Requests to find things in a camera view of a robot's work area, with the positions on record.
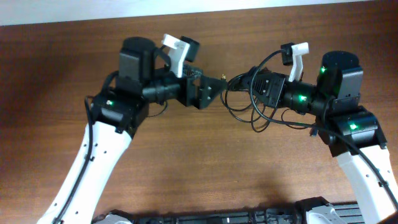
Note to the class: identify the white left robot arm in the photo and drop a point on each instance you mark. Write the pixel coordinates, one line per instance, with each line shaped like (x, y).
(147, 74)

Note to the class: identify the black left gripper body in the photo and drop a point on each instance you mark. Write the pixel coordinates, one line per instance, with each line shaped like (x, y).
(188, 99)

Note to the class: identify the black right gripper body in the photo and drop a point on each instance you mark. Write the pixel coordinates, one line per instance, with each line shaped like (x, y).
(277, 90)

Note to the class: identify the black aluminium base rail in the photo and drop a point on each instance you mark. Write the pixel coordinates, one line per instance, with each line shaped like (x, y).
(310, 210)

